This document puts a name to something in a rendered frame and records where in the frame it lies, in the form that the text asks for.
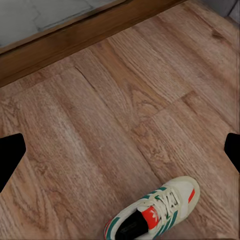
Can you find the gym shoe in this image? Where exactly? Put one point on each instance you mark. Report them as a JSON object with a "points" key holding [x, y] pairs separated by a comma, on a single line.
{"points": [[156, 212]]}

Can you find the door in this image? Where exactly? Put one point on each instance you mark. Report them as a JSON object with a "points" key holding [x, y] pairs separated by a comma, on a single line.
{"points": [[37, 33]]}

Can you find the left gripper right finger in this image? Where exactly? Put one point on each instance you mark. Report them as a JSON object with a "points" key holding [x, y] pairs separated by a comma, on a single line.
{"points": [[232, 149]]}

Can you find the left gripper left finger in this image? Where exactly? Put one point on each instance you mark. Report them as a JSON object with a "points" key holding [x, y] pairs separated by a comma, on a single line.
{"points": [[12, 149]]}

